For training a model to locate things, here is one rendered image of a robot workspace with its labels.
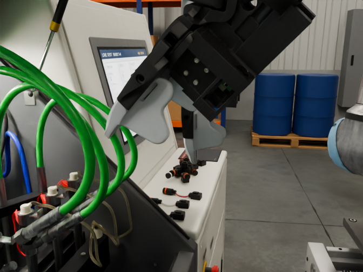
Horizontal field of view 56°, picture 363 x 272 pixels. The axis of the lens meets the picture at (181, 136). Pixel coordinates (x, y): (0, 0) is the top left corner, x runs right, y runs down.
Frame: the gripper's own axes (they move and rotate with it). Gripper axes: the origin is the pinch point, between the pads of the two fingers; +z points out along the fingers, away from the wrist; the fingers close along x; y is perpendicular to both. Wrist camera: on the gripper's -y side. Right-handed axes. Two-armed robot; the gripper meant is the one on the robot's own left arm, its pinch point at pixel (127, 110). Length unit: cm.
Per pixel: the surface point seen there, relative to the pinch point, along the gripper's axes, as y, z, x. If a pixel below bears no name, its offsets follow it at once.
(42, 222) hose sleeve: 0.8, 22.4, -4.0
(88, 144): -1.5, 9.2, 0.5
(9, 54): -16.6, 7.8, 1.0
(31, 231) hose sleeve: 0.4, 24.9, -4.8
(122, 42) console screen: -29, 37, 67
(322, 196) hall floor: 150, 133, 270
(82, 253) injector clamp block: 9.1, 46.7, 10.2
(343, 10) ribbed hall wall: 64, 54, 686
